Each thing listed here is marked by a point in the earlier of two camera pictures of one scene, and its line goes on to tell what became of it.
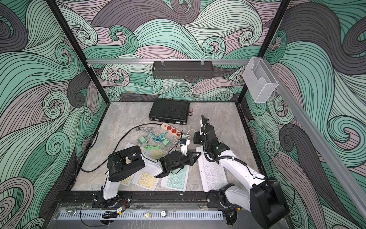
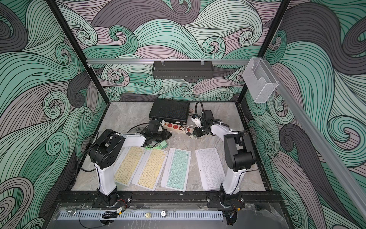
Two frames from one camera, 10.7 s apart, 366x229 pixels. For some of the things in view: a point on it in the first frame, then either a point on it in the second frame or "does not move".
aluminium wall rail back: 150,61 does not move
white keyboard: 211,174 does not move
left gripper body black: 183,162 -> 160,136
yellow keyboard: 146,180 does not move
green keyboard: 178,181 does not move
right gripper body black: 199,140 -> 200,131
